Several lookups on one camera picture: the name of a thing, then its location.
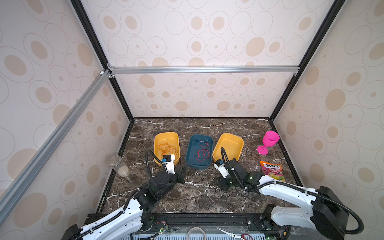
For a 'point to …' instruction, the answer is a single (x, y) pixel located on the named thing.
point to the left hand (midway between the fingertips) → (192, 165)
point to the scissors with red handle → (241, 236)
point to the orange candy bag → (274, 171)
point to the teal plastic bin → (192, 147)
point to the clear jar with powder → (115, 163)
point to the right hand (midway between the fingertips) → (217, 180)
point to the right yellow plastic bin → (232, 145)
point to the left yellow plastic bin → (173, 139)
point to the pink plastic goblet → (270, 139)
